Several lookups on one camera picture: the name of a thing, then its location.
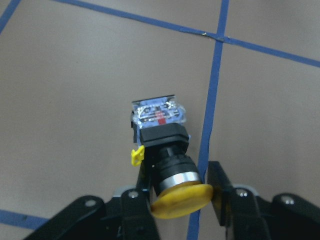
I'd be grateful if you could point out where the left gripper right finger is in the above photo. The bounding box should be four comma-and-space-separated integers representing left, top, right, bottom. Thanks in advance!
207, 161, 320, 240

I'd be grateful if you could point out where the yellow push button switch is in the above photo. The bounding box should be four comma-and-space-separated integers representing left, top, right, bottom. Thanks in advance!
130, 95, 214, 219

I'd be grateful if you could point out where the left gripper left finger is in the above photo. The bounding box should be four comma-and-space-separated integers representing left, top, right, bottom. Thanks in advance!
26, 163, 160, 240

